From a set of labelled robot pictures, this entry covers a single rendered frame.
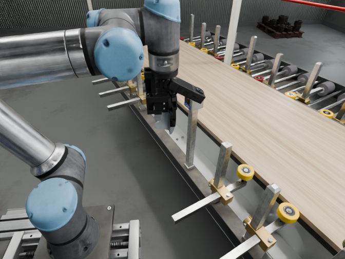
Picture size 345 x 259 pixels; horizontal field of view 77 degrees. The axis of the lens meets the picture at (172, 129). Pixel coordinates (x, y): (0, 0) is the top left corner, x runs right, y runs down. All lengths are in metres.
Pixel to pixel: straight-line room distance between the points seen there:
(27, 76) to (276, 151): 1.17
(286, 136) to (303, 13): 7.14
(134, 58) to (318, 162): 1.16
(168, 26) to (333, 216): 0.98
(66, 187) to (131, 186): 1.57
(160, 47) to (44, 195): 0.46
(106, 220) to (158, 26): 0.62
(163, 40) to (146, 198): 1.74
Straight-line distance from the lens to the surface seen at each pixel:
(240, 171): 1.13
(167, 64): 0.52
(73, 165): 0.72
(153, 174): 2.24
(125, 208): 2.06
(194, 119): 1.11
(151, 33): 0.49
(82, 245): 0.77
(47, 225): 0.64
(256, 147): 1.30
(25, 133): 0.66
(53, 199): 0.64
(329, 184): 1.28
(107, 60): 0.35
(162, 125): 0.63
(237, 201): 1.38
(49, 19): 7.48
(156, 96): 0.56
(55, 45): 0.38
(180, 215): 1.06
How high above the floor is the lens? 1.74
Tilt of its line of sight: 39 degrees down
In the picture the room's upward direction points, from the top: straight up
